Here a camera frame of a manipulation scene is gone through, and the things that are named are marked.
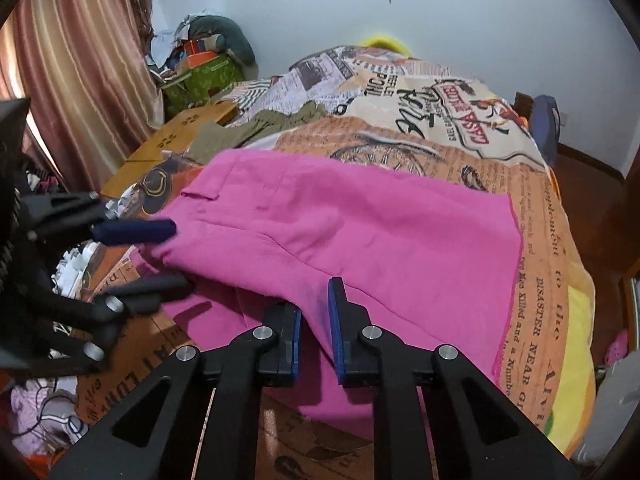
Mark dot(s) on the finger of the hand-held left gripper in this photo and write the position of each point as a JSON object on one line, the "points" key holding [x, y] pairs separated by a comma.
{"points": [[135, 231], [150, 287]]}

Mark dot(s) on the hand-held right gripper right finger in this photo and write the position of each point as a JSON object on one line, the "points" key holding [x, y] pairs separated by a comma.
{"points": [[336, 340]]}

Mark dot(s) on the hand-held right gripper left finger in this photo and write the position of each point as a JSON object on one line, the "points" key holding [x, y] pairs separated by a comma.
{"points": [[296, 340]]}

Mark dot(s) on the pink pants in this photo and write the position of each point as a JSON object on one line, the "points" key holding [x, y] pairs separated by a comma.
{"points": [[350, 240]]}

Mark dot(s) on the cardboard box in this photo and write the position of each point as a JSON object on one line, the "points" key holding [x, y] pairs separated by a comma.
{"points": [[175, 142]]}

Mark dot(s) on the olive green garment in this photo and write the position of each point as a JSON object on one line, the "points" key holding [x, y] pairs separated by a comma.
{"points": [[250, 127]]}

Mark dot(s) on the green patterned box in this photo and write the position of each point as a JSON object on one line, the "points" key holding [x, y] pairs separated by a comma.
{"points": [[200, 80]]}

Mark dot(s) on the striped pink curtain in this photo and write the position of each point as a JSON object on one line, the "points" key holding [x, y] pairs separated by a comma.
{"points": [[75, 75]]}

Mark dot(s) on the pile of clothes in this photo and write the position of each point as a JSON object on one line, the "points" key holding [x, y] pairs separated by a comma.
{"points": [[40, 415]]}

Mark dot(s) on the orange box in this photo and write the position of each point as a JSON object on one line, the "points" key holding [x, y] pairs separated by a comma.
{"points": [[197, 50]]}

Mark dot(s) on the printed blanket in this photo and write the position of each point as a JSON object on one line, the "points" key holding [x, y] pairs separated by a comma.
{"points": [[450, 160]]}

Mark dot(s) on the grey plush pillow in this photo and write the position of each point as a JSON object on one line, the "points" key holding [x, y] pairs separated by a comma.
{"points": [[230, 35]]}

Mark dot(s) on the grey cloth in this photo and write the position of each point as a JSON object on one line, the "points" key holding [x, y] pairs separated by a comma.
{"points": [[607, 410]]}

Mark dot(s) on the dark blue bag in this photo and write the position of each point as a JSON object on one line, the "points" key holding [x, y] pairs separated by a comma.
{"points": [[542, 125]]}

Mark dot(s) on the yellow pillow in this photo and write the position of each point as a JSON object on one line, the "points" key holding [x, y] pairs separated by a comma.
{"points": [[385, 42]]}

